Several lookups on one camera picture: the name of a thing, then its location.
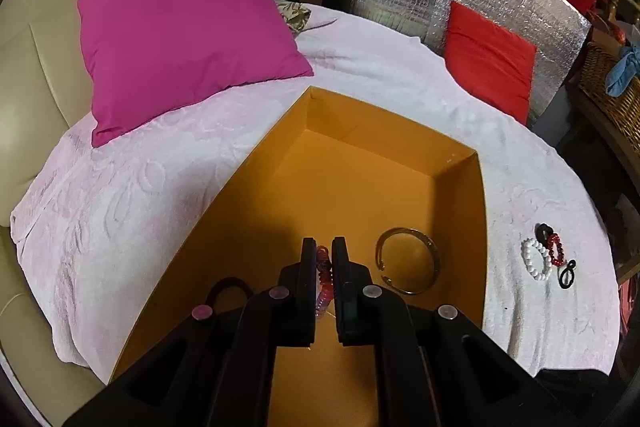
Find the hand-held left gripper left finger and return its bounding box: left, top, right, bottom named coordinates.
left=62, top=237, right=321, bottom=427

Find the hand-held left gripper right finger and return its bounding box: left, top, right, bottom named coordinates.
left=332, top=237, right=583, bottom=427

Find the pink translucent bead bracelet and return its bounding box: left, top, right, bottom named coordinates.
left=315, top=245, right=335, bottom=320

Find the orange cardboard box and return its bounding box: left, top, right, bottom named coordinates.
left=109, top=86, right=488, bottom=427

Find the white bead bracelet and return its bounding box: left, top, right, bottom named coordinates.
left=521, top=238, right=552, bottom=282

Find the red bead bracelet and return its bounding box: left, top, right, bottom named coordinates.
left=546, top=233, right=566, bottom=268

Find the thin black hair tie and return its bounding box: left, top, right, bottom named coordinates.
left=557, top=259, right=577, bottom=292

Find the gold metal bangle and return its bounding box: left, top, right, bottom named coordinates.
left=375, top=227, right=440, bottom=296

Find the pale pink textured blanket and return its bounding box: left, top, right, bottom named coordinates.
left=10, top=2, right=621, bottom=383

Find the floral cloth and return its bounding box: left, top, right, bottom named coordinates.
left=276, top=0, right=312, bottom=38

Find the red pillow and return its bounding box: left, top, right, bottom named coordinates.
left=442, top=1, right=538, bottom=125

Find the magenta pillow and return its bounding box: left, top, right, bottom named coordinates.
left=75, top=0, right=315, bottom=148

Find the wicker basket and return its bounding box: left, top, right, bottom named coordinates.
left=580, top=39, right=640, bottom=138

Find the beige leather sofa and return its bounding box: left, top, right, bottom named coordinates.
left=0, top=0, right=151, bottom=427

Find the blue cloth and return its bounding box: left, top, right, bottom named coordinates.
left=605, top=44, right=640, bottom=98

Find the dark brown hair tie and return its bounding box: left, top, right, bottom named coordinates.
left=206, top=277, right=256, bottom=308

